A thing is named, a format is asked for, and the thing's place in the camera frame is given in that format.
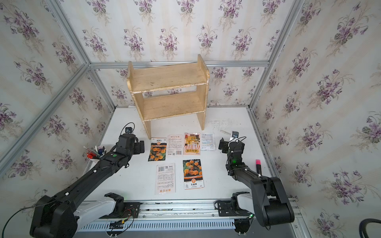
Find colourful popcorn seed bag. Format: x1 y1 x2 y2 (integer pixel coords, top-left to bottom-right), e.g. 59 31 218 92
184 133 201 156

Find white barcode seed bag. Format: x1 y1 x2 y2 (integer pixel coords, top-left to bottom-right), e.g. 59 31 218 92
166 134 183 157

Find pink grey highlighter marker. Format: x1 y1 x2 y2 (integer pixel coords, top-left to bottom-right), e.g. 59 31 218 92
256 159 262 176

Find black chair part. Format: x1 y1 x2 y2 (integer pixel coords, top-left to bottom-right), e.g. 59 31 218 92
358 218 381 238

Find red items at table edge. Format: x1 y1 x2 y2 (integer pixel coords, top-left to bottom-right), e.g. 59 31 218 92
83 146 107 160

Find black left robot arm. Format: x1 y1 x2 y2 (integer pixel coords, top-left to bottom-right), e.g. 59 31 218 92
30 133 144 238

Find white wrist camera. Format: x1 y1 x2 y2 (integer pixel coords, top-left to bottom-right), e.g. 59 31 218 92
125 127 134 134
229 131 239 142

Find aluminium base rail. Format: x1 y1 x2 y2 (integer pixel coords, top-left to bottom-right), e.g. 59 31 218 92
56 197 301 238

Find white label seed bag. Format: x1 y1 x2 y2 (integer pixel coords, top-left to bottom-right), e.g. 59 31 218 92
155 163 176 195

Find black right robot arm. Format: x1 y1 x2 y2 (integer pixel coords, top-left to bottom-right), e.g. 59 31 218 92
217 137 295 228

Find pink pen holder cup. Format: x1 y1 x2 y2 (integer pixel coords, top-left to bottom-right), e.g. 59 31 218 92
90 158 100 163

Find white text seed bag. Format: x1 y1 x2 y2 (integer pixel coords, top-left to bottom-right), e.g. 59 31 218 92
201 133 216 151

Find orange flower seed bag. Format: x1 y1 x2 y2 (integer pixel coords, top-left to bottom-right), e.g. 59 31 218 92
183 159 204 190
148 137 167 162

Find wooden two-tier shelf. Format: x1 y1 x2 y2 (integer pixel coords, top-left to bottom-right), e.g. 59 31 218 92
127 55 210 138

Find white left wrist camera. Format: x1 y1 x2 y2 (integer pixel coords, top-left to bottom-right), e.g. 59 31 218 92
125 127 134 134

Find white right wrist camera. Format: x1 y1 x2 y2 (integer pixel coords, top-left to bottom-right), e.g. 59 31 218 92
229 131 239 142

